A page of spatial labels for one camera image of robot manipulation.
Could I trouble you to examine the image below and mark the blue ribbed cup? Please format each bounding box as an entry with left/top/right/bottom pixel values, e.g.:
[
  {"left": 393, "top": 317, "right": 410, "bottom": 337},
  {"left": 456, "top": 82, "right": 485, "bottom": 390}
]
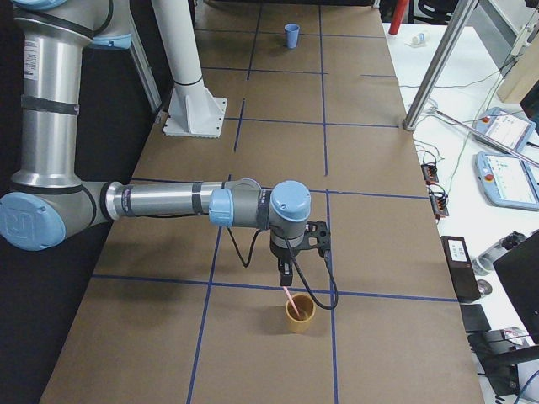
[{"left": 284, "top": 23, "right": 300, "bottom": 49}]

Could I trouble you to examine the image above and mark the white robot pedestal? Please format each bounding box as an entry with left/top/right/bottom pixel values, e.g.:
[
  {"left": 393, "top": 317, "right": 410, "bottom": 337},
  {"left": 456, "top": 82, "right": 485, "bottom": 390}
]
[{"left": 152, "top": 0, "right": 227, "bottom": 138}]

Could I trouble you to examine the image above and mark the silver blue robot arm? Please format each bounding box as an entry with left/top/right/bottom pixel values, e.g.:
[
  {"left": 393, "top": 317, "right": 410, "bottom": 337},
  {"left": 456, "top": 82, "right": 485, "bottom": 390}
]
[{"left": 1, "top": 1, "right": 313, "bottom": 286}]

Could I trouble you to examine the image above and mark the aluminium frame post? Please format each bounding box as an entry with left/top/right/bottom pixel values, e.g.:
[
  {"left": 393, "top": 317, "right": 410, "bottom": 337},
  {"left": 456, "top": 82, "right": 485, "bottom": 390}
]
[{"left": 403, "top": 0, "right": 478, "bottom": 131}]

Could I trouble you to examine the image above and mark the relay module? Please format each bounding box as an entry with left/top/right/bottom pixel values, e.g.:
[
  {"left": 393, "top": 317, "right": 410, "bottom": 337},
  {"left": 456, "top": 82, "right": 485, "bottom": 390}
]
[
  {"left": 421, "top": 162, "right": 439, "bottom": 185},
  {"left": 429, "top": 192, "right": 449, "bottom": 220}
]

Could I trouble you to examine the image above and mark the upper relay module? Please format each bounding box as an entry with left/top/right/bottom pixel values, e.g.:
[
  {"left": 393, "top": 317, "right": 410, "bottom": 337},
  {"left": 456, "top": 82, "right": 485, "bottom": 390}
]
[{"left": 421, "top": 162, "right": 439, "bottom": 185}]

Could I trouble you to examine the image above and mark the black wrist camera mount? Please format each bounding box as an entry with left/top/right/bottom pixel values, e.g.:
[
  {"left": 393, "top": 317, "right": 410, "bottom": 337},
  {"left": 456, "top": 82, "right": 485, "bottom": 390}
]
[{"left": 302, "top": 221, "right": 331, "bottom": 258}]

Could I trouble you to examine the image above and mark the yellow cup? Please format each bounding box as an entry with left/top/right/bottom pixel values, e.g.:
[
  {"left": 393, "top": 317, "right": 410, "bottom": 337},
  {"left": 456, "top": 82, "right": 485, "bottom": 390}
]
[{"left": 285, "top": 293, "right": 316, "bottom": 333}]

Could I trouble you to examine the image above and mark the black monitor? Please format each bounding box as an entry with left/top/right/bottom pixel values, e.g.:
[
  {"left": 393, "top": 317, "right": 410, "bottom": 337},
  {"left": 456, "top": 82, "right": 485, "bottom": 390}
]
[{"left": 494, "top": 231, "right": 539, "bottom": 343}]

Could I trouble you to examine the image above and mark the metal rod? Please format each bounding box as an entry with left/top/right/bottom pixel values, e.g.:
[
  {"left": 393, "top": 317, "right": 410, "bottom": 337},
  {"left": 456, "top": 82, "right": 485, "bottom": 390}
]
[{"left": 429, "top": 107, "right": 539, "bottom": 168}]

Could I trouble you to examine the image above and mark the lower relay module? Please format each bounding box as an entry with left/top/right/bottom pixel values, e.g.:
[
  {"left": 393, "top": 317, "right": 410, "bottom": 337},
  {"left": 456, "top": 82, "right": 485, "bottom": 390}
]
[{"left": 429, "top": 192, "right": 449, "bottom": 220}]

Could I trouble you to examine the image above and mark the pink chopstick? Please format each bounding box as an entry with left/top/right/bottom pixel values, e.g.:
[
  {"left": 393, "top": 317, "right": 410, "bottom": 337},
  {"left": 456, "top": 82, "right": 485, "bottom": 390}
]
[{"left": 282, "top": 286, "right": 300, "bottom": 318}]

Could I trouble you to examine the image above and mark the lower teach pendant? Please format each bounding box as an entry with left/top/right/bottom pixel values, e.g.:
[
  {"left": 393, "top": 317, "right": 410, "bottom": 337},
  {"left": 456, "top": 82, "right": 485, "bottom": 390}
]
[{"left": 474, "top": 152, "right": 538, "bottom": 211}]

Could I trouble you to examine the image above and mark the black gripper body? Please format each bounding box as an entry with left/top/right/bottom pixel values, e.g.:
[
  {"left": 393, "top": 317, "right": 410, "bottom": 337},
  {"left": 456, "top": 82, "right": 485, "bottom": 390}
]
[{"left": 270, "top": 229, "right": 306, "bottom": 274}]

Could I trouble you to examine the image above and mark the upper teach pendant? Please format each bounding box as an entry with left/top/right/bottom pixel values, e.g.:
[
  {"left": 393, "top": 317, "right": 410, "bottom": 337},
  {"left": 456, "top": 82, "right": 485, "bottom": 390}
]
[{"left": 472, "top": 107, "right": 536, "bottom": 152}]

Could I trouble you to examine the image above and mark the red cylinder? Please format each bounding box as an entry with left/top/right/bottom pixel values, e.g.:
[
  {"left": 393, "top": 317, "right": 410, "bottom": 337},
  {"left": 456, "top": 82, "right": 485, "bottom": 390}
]
[{"left": 388, "top": 0, "right": 409, "bottom": 35}]

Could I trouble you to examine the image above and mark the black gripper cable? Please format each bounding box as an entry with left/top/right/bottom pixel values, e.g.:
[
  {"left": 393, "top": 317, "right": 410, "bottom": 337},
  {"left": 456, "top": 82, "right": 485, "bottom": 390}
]
[{"left": 227, "top": 226, "right": 339, "bottom": 311}]

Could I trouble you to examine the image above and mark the teach pendant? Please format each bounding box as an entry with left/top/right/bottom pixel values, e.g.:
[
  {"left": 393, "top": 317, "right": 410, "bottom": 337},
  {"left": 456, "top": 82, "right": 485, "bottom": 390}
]
[
  {"left": 472, "top": 107, "right": 536, "bottom": 152},
  {"left": 474, "top": 152, "right": 538, "bottom": 211}
]

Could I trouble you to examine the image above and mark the black rectangular box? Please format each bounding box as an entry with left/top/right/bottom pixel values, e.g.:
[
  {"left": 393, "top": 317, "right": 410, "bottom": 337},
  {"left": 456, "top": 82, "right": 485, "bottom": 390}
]
[{"left": 440, "top": 236, "right": 481, "bottom": 303}]

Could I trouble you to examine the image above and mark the white plastic bottle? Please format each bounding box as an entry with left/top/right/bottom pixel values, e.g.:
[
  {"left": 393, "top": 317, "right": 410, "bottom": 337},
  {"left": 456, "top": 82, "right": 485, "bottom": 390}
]
[{"left": 410, "top": 31, "right": 430, "bottom": 47}]

